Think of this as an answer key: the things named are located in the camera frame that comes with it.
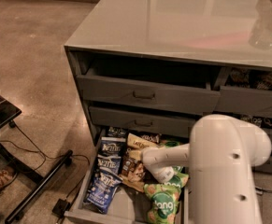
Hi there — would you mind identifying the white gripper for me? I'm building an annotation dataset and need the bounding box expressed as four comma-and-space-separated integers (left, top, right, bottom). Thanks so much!
141, 144, 190, 183

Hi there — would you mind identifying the brown sea salt chip bag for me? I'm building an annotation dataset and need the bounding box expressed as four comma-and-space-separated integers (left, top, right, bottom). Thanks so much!
119, 133, 158, 192

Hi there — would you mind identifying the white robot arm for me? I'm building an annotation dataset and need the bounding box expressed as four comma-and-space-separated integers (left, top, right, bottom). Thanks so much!
141, 114, 272, 224

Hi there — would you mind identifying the upper green dang bag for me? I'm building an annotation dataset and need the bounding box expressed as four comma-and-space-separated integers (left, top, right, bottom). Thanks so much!
160, 140, 181, 148

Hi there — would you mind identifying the green dang bag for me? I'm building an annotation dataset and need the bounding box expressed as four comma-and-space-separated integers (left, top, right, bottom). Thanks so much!
165, 169, 189, 189
160, 140, 181, 148
144, 184, 181, 224

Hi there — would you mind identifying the middle green dang bag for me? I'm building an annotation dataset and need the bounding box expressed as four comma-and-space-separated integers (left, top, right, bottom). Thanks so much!
165, 169, 189, 189

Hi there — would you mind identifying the brown chip bag behind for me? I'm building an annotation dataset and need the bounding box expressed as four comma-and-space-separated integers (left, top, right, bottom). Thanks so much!
140, 133, 161, 144

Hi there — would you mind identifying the lower green dang bag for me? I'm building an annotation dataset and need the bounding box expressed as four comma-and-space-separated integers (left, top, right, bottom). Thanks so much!
144, 184, 181, 224

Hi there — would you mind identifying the middle left grey drawer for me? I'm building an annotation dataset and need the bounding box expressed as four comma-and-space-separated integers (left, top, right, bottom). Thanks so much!
89, 105, 195, 138

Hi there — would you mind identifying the middle blue kettle chip bag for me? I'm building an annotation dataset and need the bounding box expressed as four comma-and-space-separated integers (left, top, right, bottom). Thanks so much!
97, 155, 122, 174

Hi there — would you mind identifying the blue kettle chip bag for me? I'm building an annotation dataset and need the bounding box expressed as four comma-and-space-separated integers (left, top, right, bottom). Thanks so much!
100, 137, 126, 156
84, 167, 122, 214
97, 155, 122, 174

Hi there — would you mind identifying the upper blue kettle chip bag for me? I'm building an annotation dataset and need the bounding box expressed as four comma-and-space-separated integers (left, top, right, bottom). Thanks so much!
100, 137, 126, 156

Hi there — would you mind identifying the dark chip bag at back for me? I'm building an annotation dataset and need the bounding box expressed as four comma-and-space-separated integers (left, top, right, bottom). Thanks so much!
107, 127, 128, 138

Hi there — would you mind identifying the bottom left open drawer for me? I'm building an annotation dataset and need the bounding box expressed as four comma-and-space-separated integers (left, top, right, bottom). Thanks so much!
64, 128, 190, 224

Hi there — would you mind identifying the lower blue kettle chip bag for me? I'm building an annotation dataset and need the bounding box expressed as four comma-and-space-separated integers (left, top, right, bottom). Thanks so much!
84, 167, 122, 214

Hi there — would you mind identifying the top left grey drawer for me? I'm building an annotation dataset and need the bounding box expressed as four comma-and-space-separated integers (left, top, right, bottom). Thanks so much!
76, 68, 221, 115

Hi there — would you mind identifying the grey drawer cabinet counter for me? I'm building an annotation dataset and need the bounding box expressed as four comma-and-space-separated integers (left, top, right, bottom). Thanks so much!
64, 0, 272, 138

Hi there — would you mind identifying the top right grey drawer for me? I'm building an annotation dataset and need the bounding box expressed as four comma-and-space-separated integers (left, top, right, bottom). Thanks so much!
216, 68, 272, 118

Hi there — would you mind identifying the white power strip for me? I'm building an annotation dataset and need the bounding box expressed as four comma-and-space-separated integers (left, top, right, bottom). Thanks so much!
255, 187, 272, 195

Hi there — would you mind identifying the black power adapter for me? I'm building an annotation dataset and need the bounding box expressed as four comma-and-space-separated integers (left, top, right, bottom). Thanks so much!
52, 199, 70, 217

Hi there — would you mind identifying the black metal stand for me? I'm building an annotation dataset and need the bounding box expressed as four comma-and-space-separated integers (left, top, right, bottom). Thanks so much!
0, 95, 73, 224

